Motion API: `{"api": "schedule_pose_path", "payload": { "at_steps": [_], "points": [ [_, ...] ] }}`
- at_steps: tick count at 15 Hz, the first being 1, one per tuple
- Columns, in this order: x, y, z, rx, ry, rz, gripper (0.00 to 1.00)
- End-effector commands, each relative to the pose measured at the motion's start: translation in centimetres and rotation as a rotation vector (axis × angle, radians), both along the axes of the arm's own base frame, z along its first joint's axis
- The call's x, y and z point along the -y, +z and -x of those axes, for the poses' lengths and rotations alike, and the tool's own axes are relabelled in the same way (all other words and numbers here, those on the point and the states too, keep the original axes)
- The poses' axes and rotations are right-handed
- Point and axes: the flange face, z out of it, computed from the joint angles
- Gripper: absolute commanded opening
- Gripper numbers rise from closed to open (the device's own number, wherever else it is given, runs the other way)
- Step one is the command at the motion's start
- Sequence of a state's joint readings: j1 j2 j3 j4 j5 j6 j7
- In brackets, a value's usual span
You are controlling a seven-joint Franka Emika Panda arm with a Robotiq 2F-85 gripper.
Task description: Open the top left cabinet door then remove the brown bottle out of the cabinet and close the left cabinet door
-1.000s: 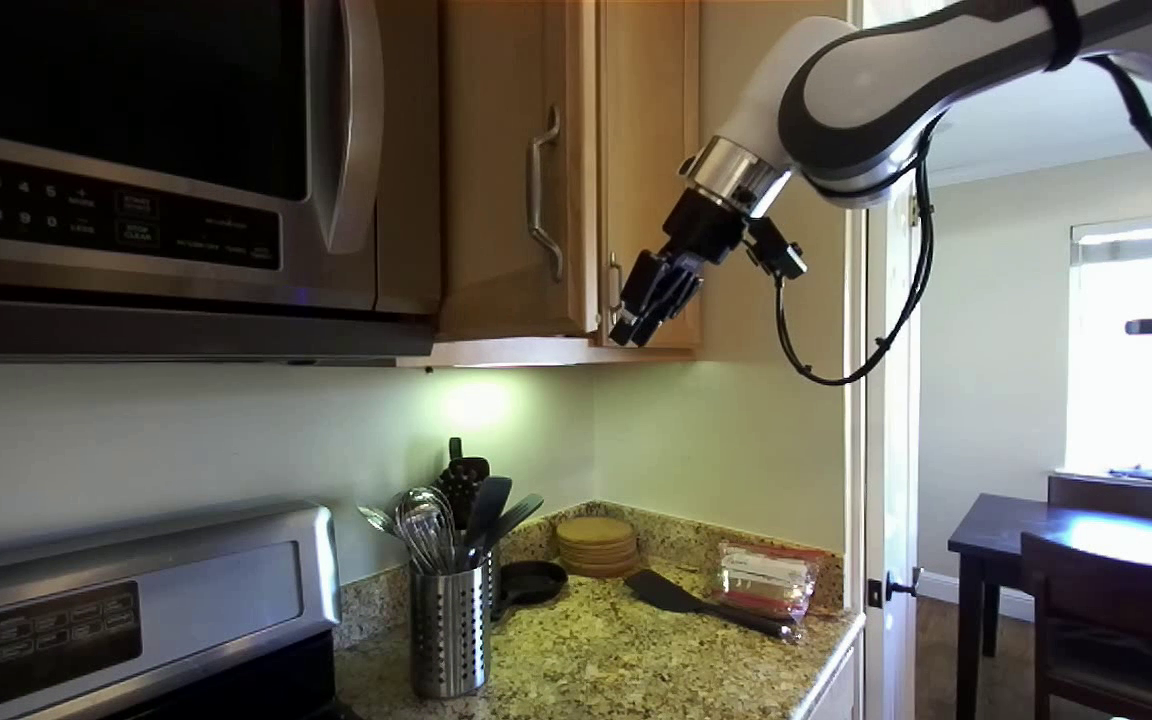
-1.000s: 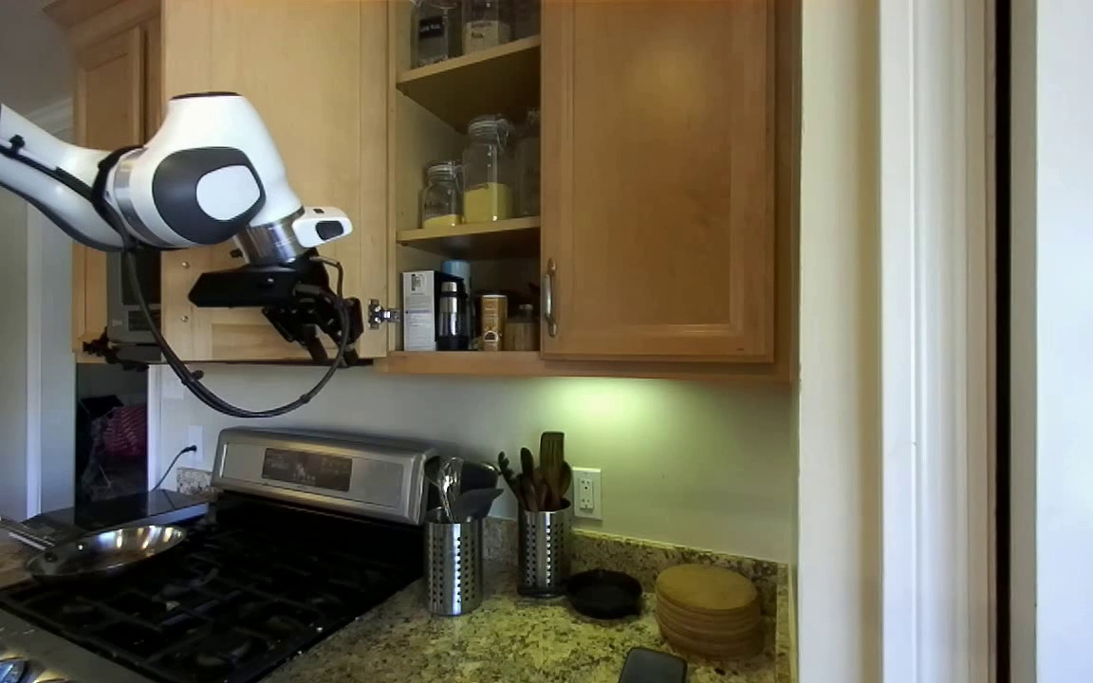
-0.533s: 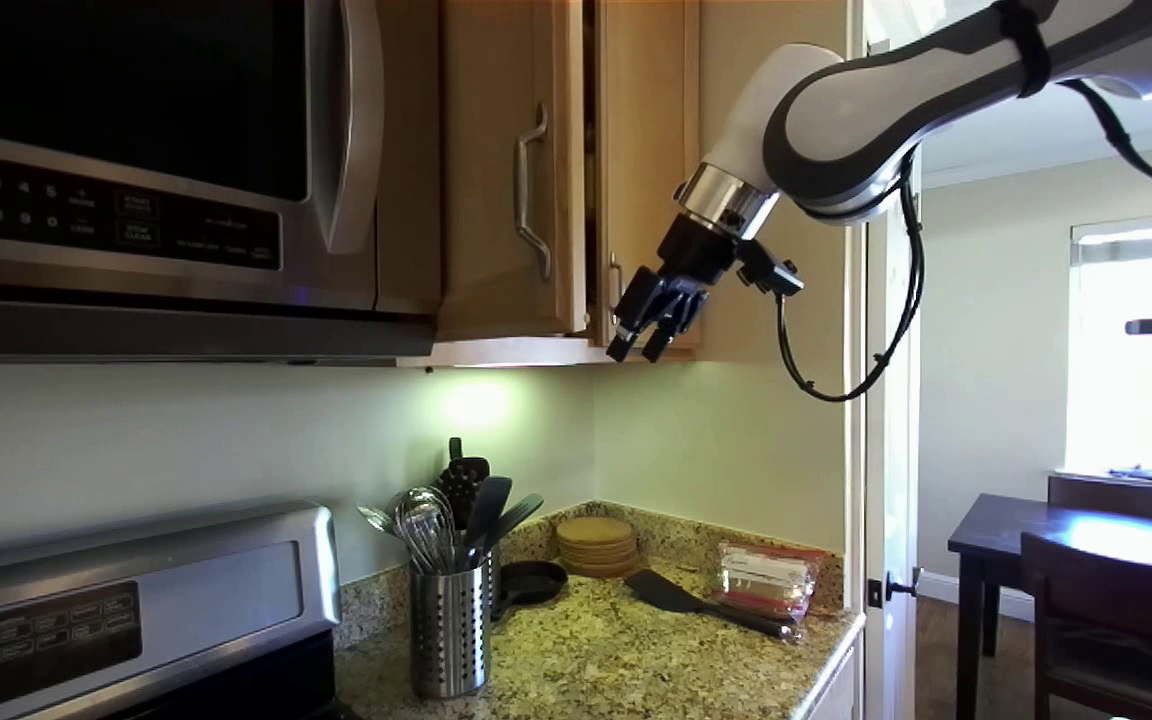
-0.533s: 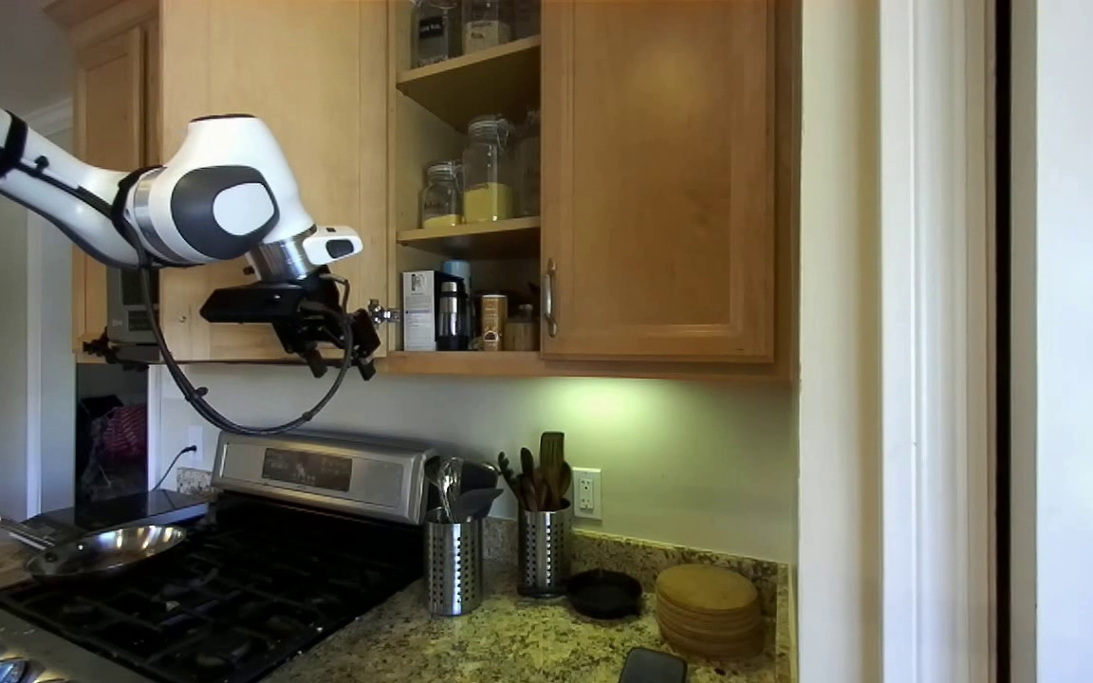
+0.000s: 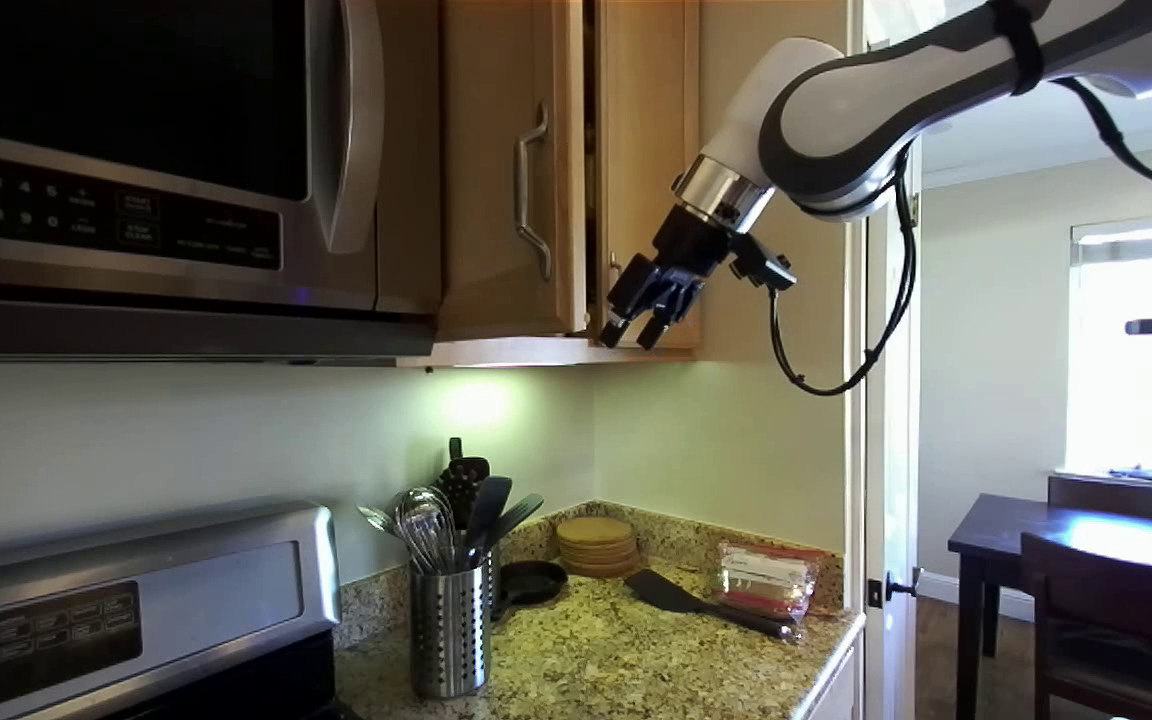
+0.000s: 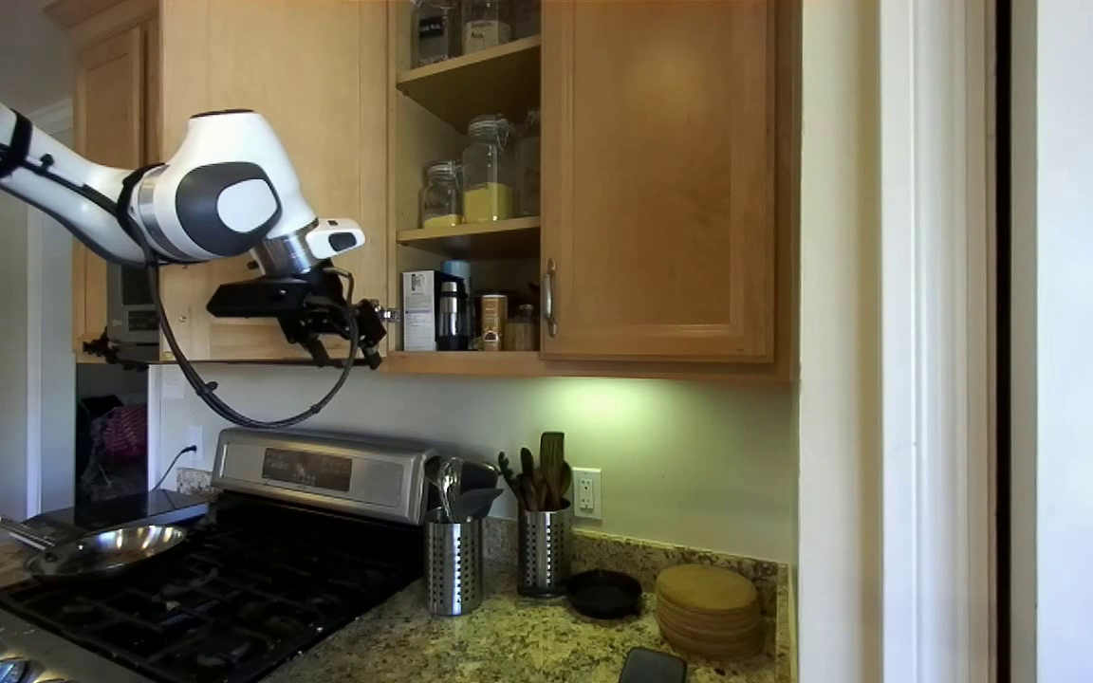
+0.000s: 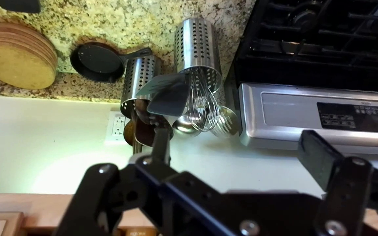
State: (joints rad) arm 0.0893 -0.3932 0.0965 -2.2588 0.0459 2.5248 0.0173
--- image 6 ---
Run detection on steel frying pan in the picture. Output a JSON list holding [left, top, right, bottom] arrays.
[[0, 507, 188, 580]]

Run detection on perforated steel utensil holder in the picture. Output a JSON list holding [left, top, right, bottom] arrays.
[[425, 513, 488, 621], [518, 500, 577, 599]]

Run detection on wooden wall cabinet frame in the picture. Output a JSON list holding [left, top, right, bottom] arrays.
[[370, 0, 803, 382]]

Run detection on white door frame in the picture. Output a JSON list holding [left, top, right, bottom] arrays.
[[876, 0, 1000, 683]]

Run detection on short glass jar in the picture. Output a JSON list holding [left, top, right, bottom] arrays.
[[416, 155, 465, 233]]

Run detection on narrow wooden cabinet door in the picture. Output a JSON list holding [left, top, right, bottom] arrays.
[[68, 24, 153, 356]]

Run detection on black kitchen utensil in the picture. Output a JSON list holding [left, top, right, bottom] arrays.
[[493, 447, 548, 513]]

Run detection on small black round dish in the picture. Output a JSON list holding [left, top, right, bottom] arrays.
[[561, 567, 650, 621]]

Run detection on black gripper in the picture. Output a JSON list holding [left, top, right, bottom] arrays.
[[268, 263, 393, 372]]

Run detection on black power cord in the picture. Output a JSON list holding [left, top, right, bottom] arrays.
[[149, 439, 203, 499]]

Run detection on tall jar yellow contents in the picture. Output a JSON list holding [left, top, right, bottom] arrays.
[[460, 113, 516, 233]]

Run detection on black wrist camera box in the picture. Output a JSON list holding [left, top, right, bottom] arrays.
[[203, 276, 308, 324]]

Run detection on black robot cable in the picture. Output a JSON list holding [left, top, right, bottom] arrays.
[[157, 263, 367, 432]]

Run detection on black travel mug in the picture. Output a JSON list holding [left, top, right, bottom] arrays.
[[432, 268, 475, 356]]

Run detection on glass storage jar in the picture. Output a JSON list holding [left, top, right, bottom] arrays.
[[460, 0, 513, 56], [405, 0, 462, 69]]

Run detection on brown wooden utensil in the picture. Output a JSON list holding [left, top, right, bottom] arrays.
[[534, 428, 577, 513]]

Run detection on black nylon turner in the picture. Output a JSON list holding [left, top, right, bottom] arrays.
[[456, 461, 507, 524]]

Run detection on white carton box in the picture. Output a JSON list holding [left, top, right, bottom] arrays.
[[393, 267, 441, 356]]

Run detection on white wall outlet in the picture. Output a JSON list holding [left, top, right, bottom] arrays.
[[569, 462, 606, 529]]

